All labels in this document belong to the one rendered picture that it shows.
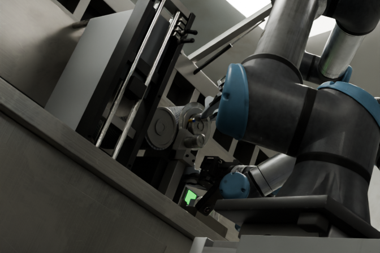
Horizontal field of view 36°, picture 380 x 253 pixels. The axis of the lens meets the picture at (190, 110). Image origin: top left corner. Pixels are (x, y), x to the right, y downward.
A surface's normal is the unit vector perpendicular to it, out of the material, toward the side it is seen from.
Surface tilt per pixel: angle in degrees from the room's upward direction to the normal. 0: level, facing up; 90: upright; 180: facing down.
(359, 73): 180
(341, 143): 90
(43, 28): 90
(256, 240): 90
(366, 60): 180
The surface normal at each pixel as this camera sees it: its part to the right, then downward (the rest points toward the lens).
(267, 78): 0.13, -0.70
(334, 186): -0.70, -0.52
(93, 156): 0.73, -0.04
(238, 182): -0.37, -0.52
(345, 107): -0.06, -0.53
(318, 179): -0.22, -0.75
